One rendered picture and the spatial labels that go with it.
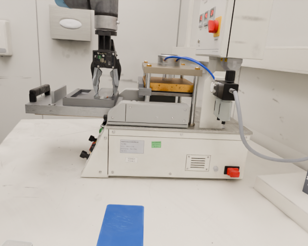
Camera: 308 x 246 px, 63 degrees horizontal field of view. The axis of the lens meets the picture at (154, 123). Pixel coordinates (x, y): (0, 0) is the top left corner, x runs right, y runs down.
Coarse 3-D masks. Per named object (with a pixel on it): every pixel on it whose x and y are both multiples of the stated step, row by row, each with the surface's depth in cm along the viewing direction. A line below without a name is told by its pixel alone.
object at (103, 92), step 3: (99, 90) 92; (102, 90) 92; (105, 90) 93; (108, 90) 93; (111, 90) 94; (96, 93) 85; (99, 93) 86; (102, 93) 86; (105, 93) 87; (108, 93) 87; (111, 93) 87; (105, 96) 81; (108, 96) 82
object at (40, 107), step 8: (56, 88) 86; (64, 88) 93; (48, 96) 92; (56, 96) 84; (64, 96) 93; (32, 104) 78; (40, 104) 79; (56, 104) 80; (32, 112) 79; (40, 112) 79; (48, 112) 79; (56, 112) 80; (64, 112) 80; (72, 112) 80; (80, 112) 80; (88, 112) 80; (96, 112) 80; (104, 112) 81
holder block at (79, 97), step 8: (72, 96) 85; (80, 96) 91; (88, 96) 84; (112, 96) 87; (64, 104) 80; (72, 104) 80; (80, 104) 80; (88, 104) 81; (96, 104) 81; (104, 104) 81; (112, 104) 81
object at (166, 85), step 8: (144, 80) 85; (152, 80) 86; (160, 80) 88; (168, 80) 88; (176, 80) 92; (184, 80) 94; (152, 88) 80; (160, 88) 81; (168, 88) 81; (176, 88) 81; (184, 88) 81; (192, 88) 81; (176, 96) 82; (184, 96) 82
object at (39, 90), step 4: (44, 84) 93; (48, 84) 94; (36, 88) 84; (40, 88) 86; (44, 88) 89; (48, 88) 94; (32, 92) 81; (36, 92) 82; (40, 92) 85; (44, 92) 90; (48, 92) 95; (32, 96) 81; (36, 96) 82; (32, 100) 82; (36, 100) 82
